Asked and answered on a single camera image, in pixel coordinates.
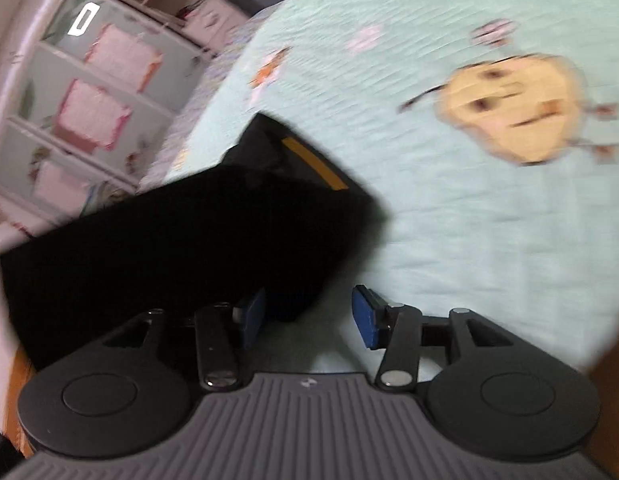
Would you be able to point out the sliding door wardrobe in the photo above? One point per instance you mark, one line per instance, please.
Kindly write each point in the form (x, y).
(49, 100)

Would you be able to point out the floral bed sheet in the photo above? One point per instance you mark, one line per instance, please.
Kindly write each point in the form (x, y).
(209, 90)

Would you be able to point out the bed with bee quilt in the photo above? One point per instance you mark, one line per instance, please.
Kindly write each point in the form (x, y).
(439, 210)

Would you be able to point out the orange bordered notice poster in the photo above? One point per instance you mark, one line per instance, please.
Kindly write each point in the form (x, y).
(122, 57)

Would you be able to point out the black pants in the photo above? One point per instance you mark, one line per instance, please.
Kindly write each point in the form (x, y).
(164, 240)

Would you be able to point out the white drawer cabinet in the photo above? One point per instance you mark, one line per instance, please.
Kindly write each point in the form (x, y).
(214, 17)

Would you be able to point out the pink bordered notice poster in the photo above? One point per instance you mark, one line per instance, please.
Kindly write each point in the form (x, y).
(92, 115)

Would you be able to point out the blue bordered white poster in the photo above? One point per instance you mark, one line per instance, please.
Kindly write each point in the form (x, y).
(59, 187)

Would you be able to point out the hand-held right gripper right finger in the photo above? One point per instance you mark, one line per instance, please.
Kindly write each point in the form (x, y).
(365, 317)

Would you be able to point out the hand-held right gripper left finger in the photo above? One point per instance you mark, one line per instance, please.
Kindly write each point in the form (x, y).
(252, 317)

